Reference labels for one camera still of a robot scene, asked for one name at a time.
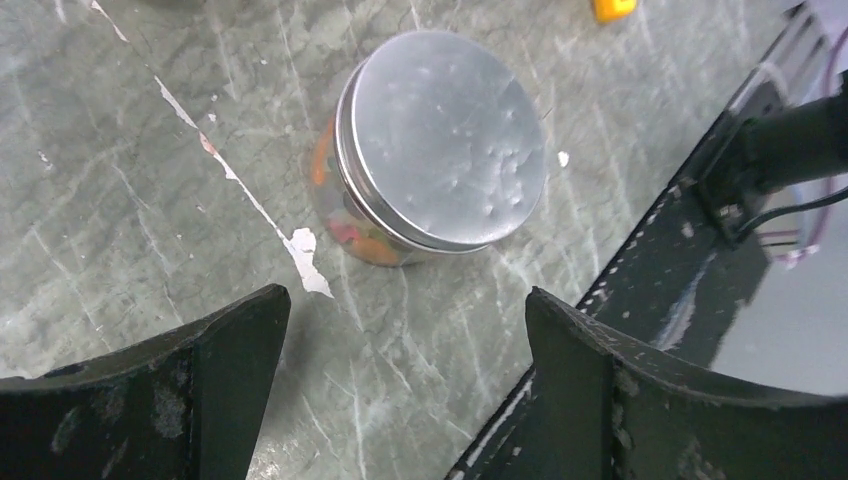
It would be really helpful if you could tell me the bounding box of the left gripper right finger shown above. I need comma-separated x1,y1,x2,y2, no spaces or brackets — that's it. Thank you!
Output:
525,288,847,479

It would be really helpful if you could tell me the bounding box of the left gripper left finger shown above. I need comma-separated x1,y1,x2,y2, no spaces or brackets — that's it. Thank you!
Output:
1,284,291,479

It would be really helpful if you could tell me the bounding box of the clear plastic jar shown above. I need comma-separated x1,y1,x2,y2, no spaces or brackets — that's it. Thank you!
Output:
306,106,486,267

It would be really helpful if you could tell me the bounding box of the orange plastic scoop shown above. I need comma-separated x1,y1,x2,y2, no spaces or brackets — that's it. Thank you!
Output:
591,0,639,24

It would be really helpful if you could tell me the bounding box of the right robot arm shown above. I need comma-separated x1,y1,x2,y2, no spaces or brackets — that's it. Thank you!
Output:
739,89,847,192

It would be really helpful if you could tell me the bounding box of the black base frame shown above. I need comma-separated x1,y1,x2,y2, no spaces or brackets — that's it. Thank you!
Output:
451,3,828,479

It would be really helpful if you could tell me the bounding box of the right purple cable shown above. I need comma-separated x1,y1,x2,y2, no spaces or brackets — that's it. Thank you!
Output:
755,26,848,270

